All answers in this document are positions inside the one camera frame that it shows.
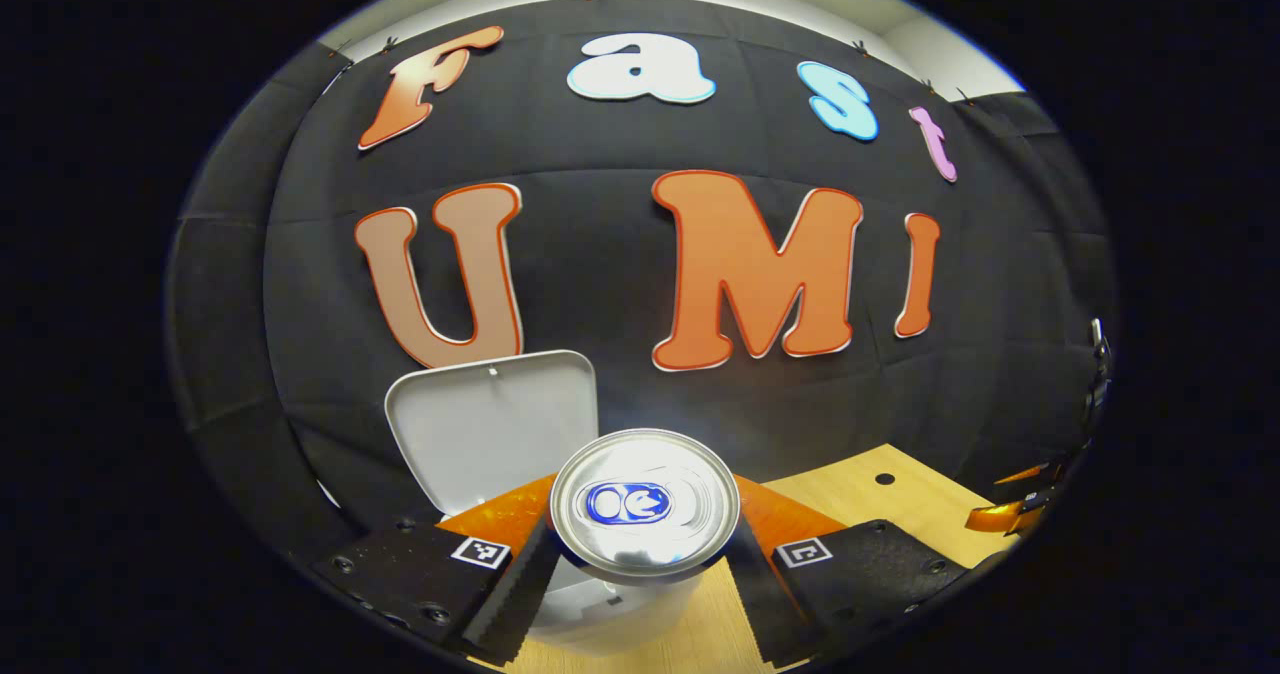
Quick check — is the black backdrop cloth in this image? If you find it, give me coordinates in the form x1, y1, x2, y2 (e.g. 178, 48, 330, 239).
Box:
165, 0, 1119, 595

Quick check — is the wooden desktop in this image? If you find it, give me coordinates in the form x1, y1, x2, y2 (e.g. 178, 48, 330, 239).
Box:
470, 443, 1022, 674

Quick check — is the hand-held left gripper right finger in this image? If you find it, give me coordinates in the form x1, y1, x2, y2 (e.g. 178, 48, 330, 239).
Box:
727, 475, 970, 668

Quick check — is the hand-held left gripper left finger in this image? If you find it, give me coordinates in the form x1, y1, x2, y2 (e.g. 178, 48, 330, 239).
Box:
310, 474, 562, 656

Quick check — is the white desktop garbage bin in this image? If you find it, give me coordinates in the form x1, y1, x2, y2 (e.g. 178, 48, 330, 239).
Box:
385, 349, 702, 659

